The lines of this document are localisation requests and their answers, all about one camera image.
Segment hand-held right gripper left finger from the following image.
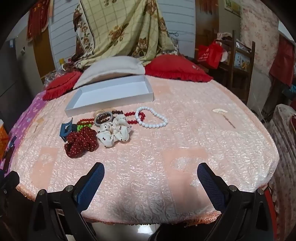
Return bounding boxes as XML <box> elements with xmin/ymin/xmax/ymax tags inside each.
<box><xmin>28</xmin><ymin>162</ymin><xmax>105</xmax><ymax>241</ymax></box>

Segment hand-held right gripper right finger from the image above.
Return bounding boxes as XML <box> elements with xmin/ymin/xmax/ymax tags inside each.
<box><xmin>197</xmin><ymin>163</ymin><xmax>275</xmax><ymax>241</ymax></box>

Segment dark red dotted scrunchie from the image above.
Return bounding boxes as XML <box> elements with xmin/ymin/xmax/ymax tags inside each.
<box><xmin>64</xmin><ymin>127</ymin><xmax>99</xmax><ymax>159</ymax></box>

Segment cream dotted scrunchie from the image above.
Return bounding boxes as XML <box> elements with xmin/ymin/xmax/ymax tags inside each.
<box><xmin>96</xmin><ymin>114</ymin><xmax>134</xmax><ymax>149</ymax></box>

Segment blue hair claw clip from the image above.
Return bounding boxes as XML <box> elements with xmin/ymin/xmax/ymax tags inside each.
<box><xmin>60</xmin><ymin>118</ymin><xmax>80</xmax><ymax>142</ymax></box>

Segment silver mesh bracelet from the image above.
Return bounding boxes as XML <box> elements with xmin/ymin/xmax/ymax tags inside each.
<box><xmin>94</xmin><ymin>112</ymin><xmax>114</xmax><ymax>127</ymax></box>

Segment orange-red bead bracelet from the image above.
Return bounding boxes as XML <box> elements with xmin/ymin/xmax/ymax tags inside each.
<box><xmin>77</xmin><ymin>118</ymin><xmax>95</xmax><ymax>126</ymax></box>

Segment dark maroon bead bracelet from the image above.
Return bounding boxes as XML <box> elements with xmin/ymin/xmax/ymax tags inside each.
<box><xmin>97</xmin><ymin>110</ymin><xmax>126</xmax><ymax>123</ymax></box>

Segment white bead bracelet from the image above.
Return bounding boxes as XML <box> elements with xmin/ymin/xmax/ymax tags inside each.
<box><xmin>135</xmin><ymin>106</ymin><xmax>168</xmax><ymax>128</ymax></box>

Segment red bead bracelet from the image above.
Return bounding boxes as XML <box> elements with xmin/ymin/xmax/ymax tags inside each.
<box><xmin>125</xmin><ymin>111</ymin><xmax>147</xmax><ymax>124</ymax></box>

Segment white cardboard box tray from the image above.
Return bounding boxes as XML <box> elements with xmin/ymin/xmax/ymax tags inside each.
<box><xmin>64</xmin><ymin>75</ymin><xmax>154</xmax><ymax>117</ymax></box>

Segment orange bag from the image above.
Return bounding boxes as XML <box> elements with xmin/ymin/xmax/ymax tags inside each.
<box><xmin>0</xmin><ymin>120</ymin><xmax>10</xmax><ymax>160</ymax></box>

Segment pink textured bedspread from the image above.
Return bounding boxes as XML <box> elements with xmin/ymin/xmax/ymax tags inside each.
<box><xmin>10</xmin><ymin>74</ymin><xmax>280</xmax><ymax>225</ymax></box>

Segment purple floral bed sheet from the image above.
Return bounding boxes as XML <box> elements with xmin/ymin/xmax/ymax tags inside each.
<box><xmin>0</xmin><ymin>90</ymin><xmax>47</xmax><ymax>176</ymax></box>

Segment lace covered furniture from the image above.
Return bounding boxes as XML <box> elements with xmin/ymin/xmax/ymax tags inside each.
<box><xmin>268</xmin><ymin>104</ymin><xmax>296</xmax><ymax>241</ymax></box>

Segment red ruffled cushion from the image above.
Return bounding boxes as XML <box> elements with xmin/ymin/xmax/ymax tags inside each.
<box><xmin>42</xmin><ymin>71</ymin><xmax>82</xmax><ymax>100</ymax></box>
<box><xmin>144</xmin><ymin>55</ymin><xmax>213</xmax><ymax>82</ymax></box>

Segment clear plastic bags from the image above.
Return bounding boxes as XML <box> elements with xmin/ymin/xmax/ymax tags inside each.
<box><xmin>44</xmin><ymin>62</ymin><xmax>77</xmax><ymax>85</ymax></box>

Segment white pillow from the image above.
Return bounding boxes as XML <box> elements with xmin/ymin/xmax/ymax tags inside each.
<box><xmin>73</xmin><ymin>56</ymin><xmax>146</xmax><ymax>90</ymax></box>

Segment wooden chair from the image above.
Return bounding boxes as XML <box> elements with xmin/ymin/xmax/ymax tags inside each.
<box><xmin>228</xmin><ymin>30</ymin><xmax>256</xmax><ymax>102</ymax></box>

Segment red shopping bag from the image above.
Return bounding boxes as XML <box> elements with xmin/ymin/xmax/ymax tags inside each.
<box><xmin>195</xmin><ymin>40</ymin><xmax>223</xmax><ymax>69</ymax></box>

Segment dark red hanging garment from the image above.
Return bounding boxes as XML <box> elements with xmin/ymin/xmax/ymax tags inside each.
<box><xmin>269</xmin><ymin>35</ymin><xmax>295</xmax><ymax>86</ymax></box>

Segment floral checked quilt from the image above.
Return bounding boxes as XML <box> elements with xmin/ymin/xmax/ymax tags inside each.
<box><xmin>69</xmin><ymin>0</ymin><xmax>178</xmax><ymax>70</ymax></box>

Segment pink floral curtain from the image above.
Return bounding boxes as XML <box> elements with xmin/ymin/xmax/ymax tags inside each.
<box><xmin>239</xmin><ymin>0</ymin><xmax>280</xmax><ymax>72</ymax></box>

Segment red hanging cloth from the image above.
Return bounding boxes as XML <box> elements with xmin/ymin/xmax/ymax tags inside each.
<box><xmin>27</xmin><ymin>0</ymin><xmax>51</xmax><ymax>42</ymax></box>

